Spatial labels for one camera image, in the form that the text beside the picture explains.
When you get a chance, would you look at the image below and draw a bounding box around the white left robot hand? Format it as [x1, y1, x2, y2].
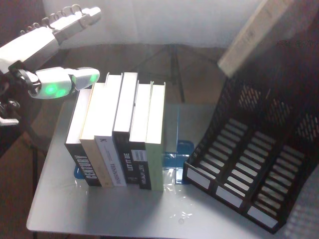
[0, 6, 102, 100]

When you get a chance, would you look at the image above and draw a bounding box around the tan hardcover book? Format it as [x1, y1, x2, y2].
[217, 0, 295, 78]

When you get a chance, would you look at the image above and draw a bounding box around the cream spine book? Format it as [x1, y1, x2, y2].
[79, 82, 113, 188]

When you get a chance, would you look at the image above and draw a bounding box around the black Let It Be book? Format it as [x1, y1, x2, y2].
[112, 72, 139, 185]

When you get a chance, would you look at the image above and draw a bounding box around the black book with white label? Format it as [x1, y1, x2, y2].
[128, 81, 153, 190]

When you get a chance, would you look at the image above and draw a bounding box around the blue bookend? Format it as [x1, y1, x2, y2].
[73, 165, 88, 180]
[161, 104, 194, 185]

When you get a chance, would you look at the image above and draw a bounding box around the light green book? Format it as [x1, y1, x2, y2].
[145, 81, 166, 192]

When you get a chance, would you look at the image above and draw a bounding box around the black tripod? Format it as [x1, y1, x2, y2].
[134, 43, 221, 103]

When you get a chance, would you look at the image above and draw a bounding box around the black three-slot file rack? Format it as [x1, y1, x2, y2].
[183, 39, 319, 235]

